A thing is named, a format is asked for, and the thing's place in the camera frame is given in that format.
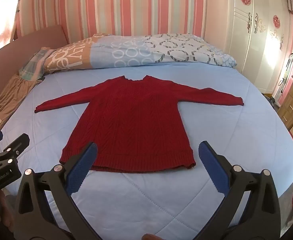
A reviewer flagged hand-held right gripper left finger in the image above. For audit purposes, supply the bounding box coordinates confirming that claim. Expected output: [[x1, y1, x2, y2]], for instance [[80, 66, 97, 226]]
[[14, 142, 104, 240]]

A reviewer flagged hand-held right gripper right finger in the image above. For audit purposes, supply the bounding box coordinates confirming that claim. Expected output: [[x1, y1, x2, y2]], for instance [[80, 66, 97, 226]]
[[198, 141, 281, 240]]

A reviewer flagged red knitted sweater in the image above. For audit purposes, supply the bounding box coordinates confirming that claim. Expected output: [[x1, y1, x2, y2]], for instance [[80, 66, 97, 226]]
[[35, 75, 244, 173]]

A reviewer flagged brown satin cloth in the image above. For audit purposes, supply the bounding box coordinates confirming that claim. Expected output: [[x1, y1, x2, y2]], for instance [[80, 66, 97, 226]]
[[0, 74, 46, 133]]

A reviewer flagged plaid pillow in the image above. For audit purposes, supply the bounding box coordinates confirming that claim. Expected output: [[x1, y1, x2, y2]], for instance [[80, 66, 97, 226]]
[[19, 47, 54, 82]]

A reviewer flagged brown headboard panel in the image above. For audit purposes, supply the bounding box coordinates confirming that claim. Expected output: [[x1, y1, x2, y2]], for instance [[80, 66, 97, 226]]
[[0, 24, 71, 110]]

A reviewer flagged folded printed duvet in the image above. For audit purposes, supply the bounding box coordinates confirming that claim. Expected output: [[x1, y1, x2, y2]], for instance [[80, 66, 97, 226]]
[[43, 33, 237, 74]]

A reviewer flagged white ornate wardrobe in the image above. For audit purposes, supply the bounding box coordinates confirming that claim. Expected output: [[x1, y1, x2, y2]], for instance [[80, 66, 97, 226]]
[[224, 0, 293, 95]]

